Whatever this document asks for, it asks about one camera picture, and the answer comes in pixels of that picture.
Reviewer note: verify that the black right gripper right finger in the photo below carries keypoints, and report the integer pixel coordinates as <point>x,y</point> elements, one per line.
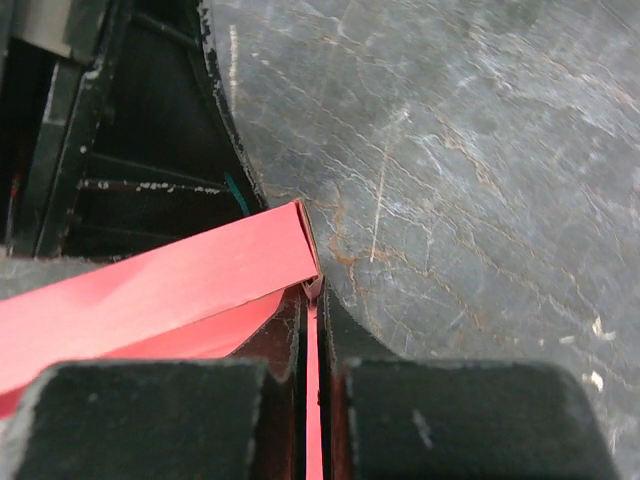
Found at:
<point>386,417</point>

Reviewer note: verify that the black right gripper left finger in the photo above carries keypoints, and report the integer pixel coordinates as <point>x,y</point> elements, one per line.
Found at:
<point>236,417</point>

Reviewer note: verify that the pink paper box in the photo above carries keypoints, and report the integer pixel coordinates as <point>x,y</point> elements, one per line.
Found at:
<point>203,294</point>

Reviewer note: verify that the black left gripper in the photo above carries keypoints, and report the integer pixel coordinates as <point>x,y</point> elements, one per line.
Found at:
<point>164,163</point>

